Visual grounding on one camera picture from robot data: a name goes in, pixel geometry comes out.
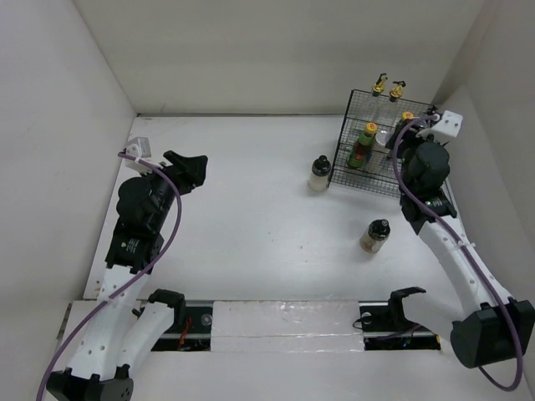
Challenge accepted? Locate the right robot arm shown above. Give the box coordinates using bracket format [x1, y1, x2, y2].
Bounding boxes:
[386, 119, 534, 370]

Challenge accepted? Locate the black wire rack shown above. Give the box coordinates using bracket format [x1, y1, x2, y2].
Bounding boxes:
[329, 89, 432, 198]

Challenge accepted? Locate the black cap brown spice jar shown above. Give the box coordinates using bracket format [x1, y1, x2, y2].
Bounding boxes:
[359, 219, 391, 254]

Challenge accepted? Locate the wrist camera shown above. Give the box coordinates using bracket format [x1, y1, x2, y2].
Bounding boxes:
[416, 110, 463, 143]
[125, 137, 151, 174]

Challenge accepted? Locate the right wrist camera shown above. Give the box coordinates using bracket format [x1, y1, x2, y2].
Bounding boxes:
[416, 110, 463, 143]

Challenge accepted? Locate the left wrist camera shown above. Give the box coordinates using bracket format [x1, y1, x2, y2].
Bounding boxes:
[125, 137, 151, 174]

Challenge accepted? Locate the metal base rail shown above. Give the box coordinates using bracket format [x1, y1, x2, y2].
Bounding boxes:
[153, 301, 443, 352]

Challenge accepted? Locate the silver lid jar blue label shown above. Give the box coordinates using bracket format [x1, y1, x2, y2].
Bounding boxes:
[374, 129, 391, 151]

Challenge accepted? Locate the black cap white spice jar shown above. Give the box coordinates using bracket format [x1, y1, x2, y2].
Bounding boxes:
[308, 155, 332, 192]

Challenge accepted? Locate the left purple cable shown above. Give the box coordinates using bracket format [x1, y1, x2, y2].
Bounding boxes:
[35, 152, 185, 401]

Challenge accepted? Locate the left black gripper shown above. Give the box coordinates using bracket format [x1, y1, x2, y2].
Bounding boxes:
[139, 151, 206, 231]

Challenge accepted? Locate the dark sauce glass cruet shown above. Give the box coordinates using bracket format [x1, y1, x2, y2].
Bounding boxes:
[369, 73, 388, 124]

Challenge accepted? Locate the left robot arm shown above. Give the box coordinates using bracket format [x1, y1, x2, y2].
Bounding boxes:
[36, 150, 208, 400]

